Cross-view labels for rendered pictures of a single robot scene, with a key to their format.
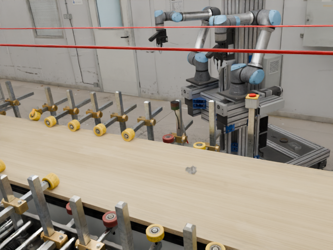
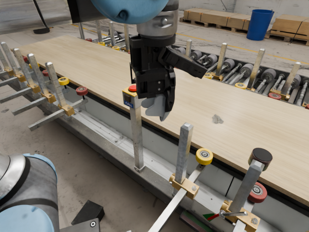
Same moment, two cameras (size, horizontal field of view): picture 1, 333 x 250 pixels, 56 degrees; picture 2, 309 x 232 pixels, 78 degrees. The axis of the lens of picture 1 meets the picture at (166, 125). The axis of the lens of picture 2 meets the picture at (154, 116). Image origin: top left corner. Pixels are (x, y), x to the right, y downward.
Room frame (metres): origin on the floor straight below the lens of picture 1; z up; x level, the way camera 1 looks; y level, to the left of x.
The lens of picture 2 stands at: (2.47, -0.34, 1.62)
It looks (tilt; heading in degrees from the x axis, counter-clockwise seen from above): 38 degrees down; 190
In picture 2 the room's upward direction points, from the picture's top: straight up
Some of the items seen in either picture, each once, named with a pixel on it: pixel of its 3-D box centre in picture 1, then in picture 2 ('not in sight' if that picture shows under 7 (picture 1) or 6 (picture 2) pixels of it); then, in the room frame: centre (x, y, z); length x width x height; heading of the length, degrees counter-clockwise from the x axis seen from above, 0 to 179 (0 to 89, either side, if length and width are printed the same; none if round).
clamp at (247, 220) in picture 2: (177, 138); (238, 214); (2.06, -0.07, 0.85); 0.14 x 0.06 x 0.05; 61
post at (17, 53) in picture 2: not in sight; (28, 77); (1.21, -1.63, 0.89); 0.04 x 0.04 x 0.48; 61
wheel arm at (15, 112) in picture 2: not in sight; (43, 100); (1.39, -1.39, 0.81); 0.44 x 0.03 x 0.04; 151
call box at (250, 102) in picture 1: (252, 101); (134, 97); (1.81, -0.54, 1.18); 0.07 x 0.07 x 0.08; 61
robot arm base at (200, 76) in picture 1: (201, 74); not in sight; (2.83, -0.37, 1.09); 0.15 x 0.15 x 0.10
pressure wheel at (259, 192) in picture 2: (168, 143); (252, 196); (1.97, 0.00, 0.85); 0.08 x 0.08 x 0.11
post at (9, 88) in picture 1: (14, 104); not in sight; (2.89, 1.44, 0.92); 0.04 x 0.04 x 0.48; 61
